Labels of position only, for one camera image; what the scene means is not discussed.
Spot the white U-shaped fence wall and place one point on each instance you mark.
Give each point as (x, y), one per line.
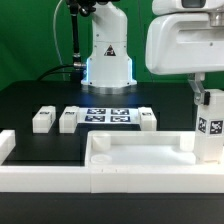
(202, 178)

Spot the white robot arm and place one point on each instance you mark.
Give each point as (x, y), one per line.
(109, 67)

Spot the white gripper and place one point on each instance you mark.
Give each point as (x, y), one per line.
(187, 36)

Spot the white desk top tray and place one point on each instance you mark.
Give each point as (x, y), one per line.
(135, 148)

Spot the fiducial marker sheet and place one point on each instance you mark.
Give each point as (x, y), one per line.
(108, 116)

